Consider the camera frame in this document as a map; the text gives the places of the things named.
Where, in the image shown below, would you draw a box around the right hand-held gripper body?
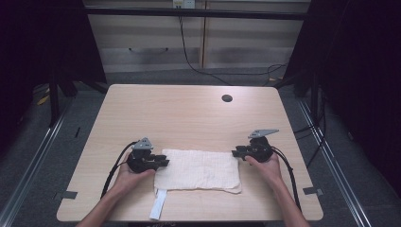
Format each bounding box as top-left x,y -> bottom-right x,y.
243,129 -> 280,164

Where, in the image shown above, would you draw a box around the black metal stand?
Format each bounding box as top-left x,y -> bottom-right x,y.
48,71 -> 61,129

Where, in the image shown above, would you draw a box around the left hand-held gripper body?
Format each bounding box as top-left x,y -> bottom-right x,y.
126,136 -> 159,174

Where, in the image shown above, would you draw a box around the black horizontal bar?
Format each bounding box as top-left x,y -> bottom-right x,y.
82,7 -> 312,22

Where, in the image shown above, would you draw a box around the metal floor rail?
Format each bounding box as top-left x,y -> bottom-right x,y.
0,103 -> 74,227
297,98 -> 374,227

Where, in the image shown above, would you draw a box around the white wall socket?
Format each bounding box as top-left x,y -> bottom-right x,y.
171,0 -> 197,9

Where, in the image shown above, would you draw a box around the black floor cables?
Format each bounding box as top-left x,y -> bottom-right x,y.
292,88 -> 329,169

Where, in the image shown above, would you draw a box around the person's left hand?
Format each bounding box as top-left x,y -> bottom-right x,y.
113,153 -> 157,194

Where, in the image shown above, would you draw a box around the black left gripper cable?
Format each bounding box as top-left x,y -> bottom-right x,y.
99,140 -> 140,200

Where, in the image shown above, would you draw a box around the dark curtain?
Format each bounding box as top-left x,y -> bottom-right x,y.
282,0 -> 401,193
0,0 -> 108,155

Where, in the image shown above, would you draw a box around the white towel with label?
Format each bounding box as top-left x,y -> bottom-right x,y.
148,148 -> 243,221

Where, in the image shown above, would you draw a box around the person's right hand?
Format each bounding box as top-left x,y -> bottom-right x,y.
244,152 -> 284,187

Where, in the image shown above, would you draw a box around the dark cabinet handle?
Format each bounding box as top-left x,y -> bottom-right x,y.
128,46 -> 170,55

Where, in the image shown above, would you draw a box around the grey tape strip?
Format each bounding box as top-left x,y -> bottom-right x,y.
302,186 -> 324,197
54,190 -> 78,201

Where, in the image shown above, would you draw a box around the black wall cable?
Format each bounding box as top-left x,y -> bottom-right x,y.
178,15 -> 288,87

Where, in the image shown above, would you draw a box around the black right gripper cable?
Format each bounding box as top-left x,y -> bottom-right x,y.
270,147 -> 303,212

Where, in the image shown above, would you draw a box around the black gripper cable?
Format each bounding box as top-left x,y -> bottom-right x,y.
99,140 -> 140,200
270,147 -> 303,212

